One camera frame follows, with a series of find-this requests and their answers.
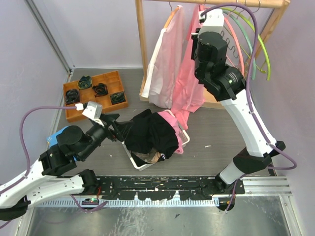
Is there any black t shirt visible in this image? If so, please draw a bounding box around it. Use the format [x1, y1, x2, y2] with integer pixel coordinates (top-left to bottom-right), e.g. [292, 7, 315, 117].
[123, 109, 178, 159]

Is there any white t shirt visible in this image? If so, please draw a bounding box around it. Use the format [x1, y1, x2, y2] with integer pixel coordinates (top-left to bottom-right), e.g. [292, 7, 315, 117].
[142, 5, 185, 109]

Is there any light pink t shirt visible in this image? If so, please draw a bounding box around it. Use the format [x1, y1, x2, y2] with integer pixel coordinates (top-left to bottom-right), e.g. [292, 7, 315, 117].
[171, 4, 204, 130]

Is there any orange hanger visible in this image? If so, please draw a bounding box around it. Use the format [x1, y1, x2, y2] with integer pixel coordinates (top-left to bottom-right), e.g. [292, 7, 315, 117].
[163, 2, 179, 29]

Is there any salmon pink hanger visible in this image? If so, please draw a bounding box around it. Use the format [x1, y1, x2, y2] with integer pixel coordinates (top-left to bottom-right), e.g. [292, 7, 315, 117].
[222, 8, 248, 75]

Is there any mint green hanger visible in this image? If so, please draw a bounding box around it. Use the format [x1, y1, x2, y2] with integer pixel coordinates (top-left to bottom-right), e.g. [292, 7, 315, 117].
[221, 0, 257, 80]

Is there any green plastic hanger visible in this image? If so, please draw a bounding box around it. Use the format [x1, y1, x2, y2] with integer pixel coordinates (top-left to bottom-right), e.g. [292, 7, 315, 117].
[221, 0, 271, 81]

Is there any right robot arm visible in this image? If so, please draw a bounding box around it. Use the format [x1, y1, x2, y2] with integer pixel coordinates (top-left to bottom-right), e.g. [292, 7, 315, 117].
[191, 28, 285, 194]

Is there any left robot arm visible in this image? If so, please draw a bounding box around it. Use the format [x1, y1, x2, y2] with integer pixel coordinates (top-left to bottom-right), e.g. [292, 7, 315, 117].
[0, 114, 123, 221]

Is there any rolled dark patterned sock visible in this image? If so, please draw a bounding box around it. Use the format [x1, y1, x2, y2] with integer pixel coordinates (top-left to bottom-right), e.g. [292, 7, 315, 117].
[110, 91, 126, 105]

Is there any wooden compartment tray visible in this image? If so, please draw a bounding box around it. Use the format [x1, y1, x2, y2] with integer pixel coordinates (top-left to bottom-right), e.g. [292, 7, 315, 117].
[63, 71, 128, 113]

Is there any rolled black sock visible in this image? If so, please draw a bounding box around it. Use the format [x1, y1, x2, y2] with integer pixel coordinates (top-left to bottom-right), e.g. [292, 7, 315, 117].
[93, 83, 108, 97]

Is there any rolled green sock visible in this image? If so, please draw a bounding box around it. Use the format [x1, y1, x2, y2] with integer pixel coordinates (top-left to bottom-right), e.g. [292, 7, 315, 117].
[77, 75, 92, 90]

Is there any blue folded cloth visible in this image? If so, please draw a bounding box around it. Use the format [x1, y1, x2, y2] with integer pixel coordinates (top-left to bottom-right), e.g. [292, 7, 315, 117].
[46, 126, 77, 163]

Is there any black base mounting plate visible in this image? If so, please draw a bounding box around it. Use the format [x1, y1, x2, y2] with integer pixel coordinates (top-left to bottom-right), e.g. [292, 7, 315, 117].
[93, 176, 233, 201]

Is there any white perforated plastic basket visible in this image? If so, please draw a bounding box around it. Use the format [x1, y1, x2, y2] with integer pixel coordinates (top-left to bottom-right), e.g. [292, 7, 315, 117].
[122, 110, 190, 171]

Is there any wooden clothes rack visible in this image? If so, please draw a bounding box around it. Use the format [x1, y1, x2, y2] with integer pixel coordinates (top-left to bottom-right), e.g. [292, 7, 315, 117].
[135, 0, 290, 110]

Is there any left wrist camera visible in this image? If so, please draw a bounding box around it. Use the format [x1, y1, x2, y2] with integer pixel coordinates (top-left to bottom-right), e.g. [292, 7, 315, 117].
[75, 101, 104, 127]

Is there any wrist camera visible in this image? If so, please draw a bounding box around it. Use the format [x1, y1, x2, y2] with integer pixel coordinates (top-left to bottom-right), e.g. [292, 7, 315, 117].
[75, 101, 104, 127]
[198, 9, 224, 34]

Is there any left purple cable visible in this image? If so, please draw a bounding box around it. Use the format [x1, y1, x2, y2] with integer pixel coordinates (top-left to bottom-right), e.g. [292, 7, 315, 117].
[0, 105, 110, 229]

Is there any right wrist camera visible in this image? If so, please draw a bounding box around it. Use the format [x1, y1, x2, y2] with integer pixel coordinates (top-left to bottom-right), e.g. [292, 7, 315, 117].
[198, 9, 224, 34]

